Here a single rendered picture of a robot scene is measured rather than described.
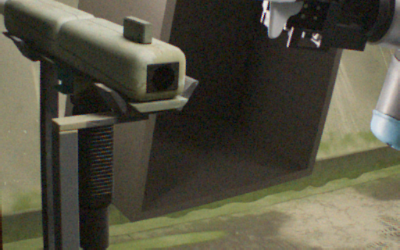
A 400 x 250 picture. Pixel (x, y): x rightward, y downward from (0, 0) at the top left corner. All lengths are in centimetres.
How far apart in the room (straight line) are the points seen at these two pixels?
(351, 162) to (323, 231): 57
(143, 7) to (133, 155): 34
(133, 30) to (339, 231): 245
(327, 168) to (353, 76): 46
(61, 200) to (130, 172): 133
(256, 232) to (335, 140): 67
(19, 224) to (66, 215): 216
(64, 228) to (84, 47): 15
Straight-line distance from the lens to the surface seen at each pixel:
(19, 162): 284
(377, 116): 105
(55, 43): 77
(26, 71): 295
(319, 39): 91
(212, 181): 225
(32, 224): 283
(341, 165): 351
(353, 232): 308
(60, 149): 64
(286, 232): 303
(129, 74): 64
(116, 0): 194
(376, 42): 96
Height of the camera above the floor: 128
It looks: 16 degrees down
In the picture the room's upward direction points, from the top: 3 degrees clockwise
